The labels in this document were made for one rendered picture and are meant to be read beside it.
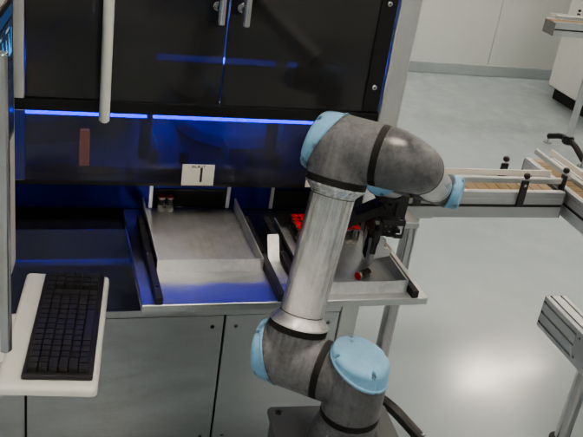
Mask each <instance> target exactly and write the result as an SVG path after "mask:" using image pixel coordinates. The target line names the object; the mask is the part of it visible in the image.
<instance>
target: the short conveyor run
mask: <svg viewBox="0 0 583 437"><path fill-rule="evenodd" d="M503 160H504V161H505V162H504V163H501V168H500V169H479V168H444V170H445V171H446V173H448V174H471V175H456V176H457V177H460V178H463V179H464V180H465V188H464V192H463V195H462V200H461V202H460V205H459V206H458V207H457V208H456V209H449V208H446V207H445V208H442V207H440V206H438V205H434V204H430V203H428V202H425V201H421V200H419V199H413V198H412V199H409V204H408V210H409V211H410V212H411V213H412V214H413V216H414V217H433V218H558V217H559V216H560V212H561V208H562V206H563V203H564V200H565V197H566V193H565V192H563V191H561V190H559V189H558V188H557V187H555V186H554V185H553V184H561V182H562V179H561V178H547V177H531V176H551V173H552V171H551V170H516V169H508V165H509V164H508V163H507V162H509V161H510V158H509V156H504V157H503ZM476 175H498V176H476ZM506 175H513V176H506ZM517 176H523V177H517Z"/></svg>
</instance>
